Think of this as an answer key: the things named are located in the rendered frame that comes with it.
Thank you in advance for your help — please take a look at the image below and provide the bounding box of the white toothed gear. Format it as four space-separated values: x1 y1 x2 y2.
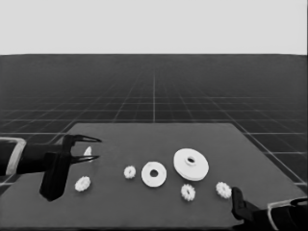
215 181 233 199
74 175 91 193
123 165 137 180
180 183 196 202

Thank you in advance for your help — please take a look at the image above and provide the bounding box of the large thick white disc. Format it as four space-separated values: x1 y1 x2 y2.
173 147 210 182

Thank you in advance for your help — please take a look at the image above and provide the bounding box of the white round carrier with pins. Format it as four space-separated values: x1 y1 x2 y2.
141 161 167 189

